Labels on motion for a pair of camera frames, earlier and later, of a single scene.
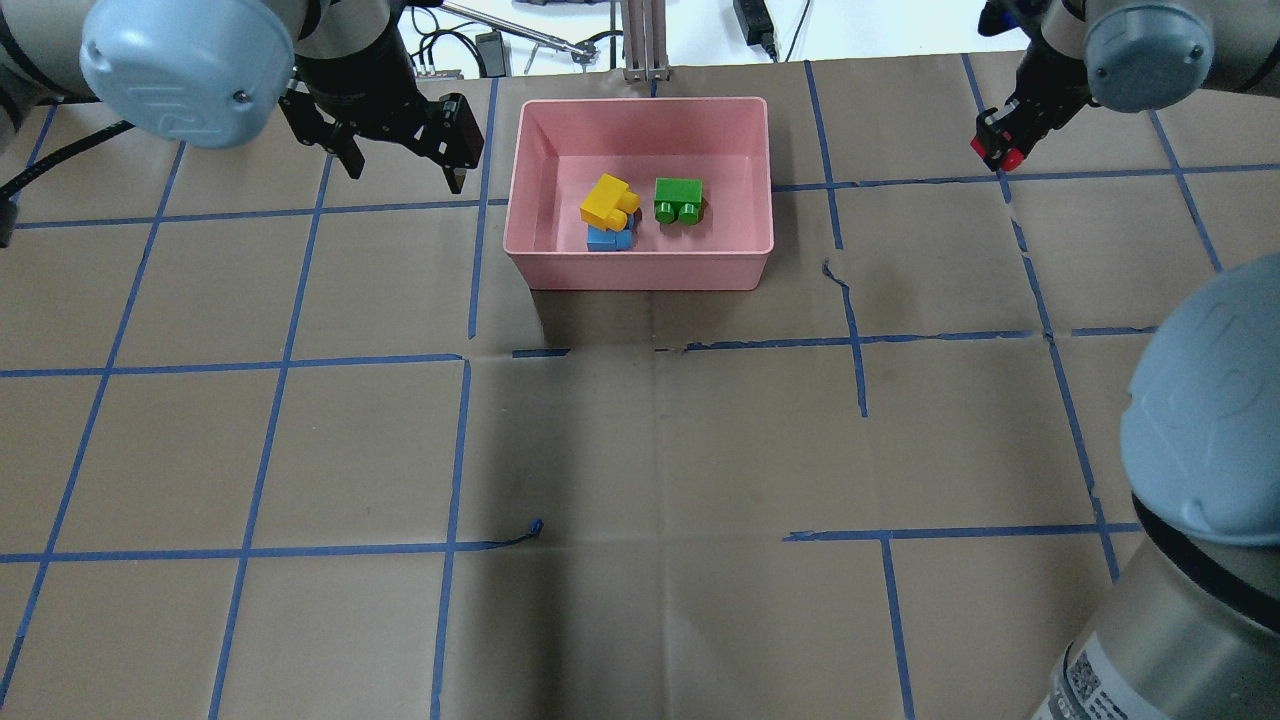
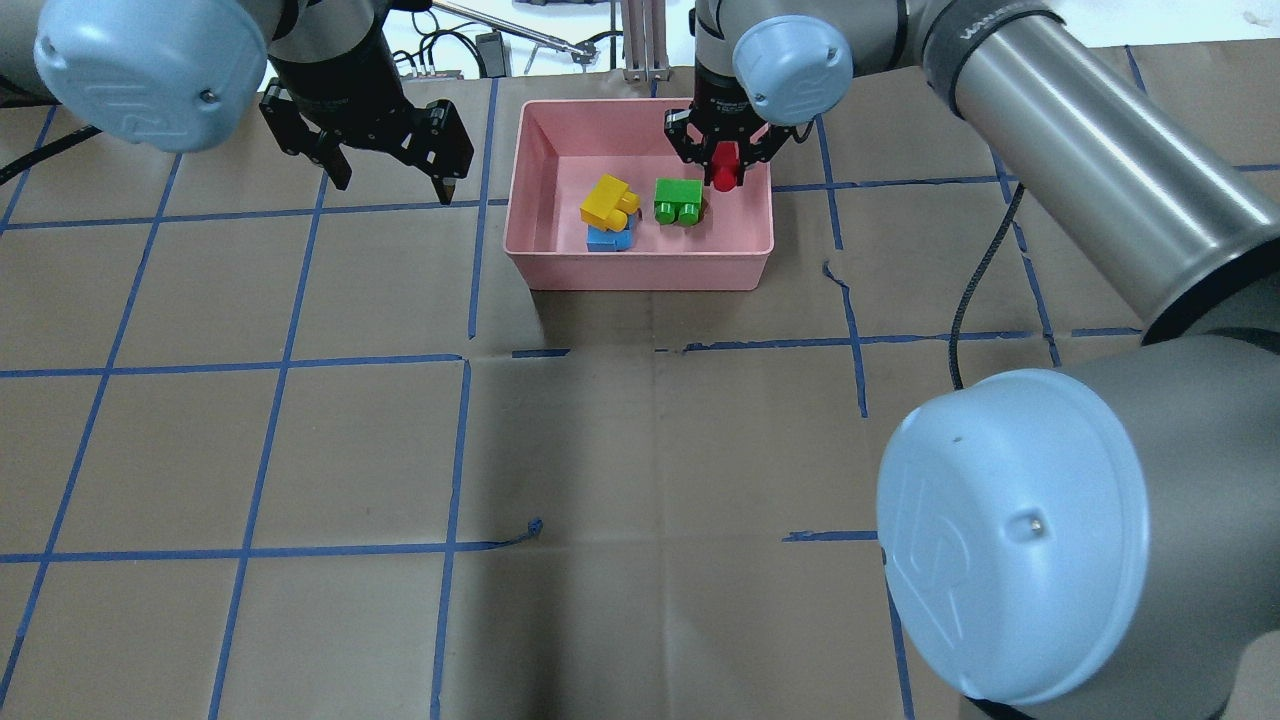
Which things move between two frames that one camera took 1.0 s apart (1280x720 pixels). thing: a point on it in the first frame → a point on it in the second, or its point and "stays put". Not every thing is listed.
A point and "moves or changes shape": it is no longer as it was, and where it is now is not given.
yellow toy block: x=610 y=203 stays put
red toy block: x=1011 y=158 moves or changes shape
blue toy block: x=604 y=239 stays put
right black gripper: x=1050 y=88 → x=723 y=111
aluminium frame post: x=644 y=40 stays put
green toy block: x=678 y=199 stays put
